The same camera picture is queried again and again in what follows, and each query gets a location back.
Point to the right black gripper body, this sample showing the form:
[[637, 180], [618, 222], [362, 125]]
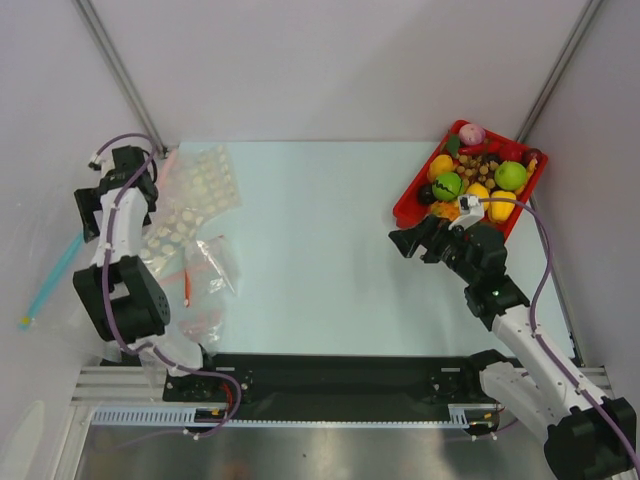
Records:
[[426, 240]]

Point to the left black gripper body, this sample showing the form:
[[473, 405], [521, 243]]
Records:
[[89, 202]]

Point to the toy pineapple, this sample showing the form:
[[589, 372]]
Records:
[[445, 210]]

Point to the green toy watermelon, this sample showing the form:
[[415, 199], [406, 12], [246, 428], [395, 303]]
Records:
[[447, 186]]

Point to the clear blue-zipper bag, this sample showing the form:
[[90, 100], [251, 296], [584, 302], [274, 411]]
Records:
[[51, 282]]

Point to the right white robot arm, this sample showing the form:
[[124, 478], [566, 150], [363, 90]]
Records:
[[584, 433]]

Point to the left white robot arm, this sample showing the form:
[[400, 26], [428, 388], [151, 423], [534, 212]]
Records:
[[123, 300]]

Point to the pink zipper bag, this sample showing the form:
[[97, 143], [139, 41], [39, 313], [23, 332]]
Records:
[[166, 174]]

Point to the dotted zip bag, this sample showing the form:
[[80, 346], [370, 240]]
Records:
[[205, 187]]

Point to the yellow toy bell pepper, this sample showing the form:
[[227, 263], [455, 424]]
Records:
[[501, 206]]

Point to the dark purple toy plum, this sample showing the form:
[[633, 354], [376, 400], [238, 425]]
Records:
[[425, 195]]

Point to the yellow toy lemon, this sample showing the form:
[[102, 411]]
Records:
[[480, 192]]

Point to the yellow toy potato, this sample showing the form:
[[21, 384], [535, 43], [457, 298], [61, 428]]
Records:
[[440, 165]]

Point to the brown toy nut cluster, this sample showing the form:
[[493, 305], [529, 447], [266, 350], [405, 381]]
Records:
[[478, 169]]

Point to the green toy apple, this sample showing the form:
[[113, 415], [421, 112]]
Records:
[[510, 176]]

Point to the red toy chili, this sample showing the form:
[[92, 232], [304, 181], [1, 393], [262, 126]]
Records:
[[472, 150]]

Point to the dark red toy cherry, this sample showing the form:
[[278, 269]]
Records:
[[531, 158]]

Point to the pink toy onion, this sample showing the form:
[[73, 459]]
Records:
[[471, 134]]

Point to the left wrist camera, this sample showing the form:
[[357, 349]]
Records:
[[101, 164]]

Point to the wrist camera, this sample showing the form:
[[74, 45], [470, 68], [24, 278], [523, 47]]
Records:
[[101, 164], [471, 211]]

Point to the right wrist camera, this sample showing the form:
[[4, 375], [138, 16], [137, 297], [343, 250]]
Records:
[[471, 211]]

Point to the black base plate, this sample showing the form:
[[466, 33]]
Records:
[[345, 389]]

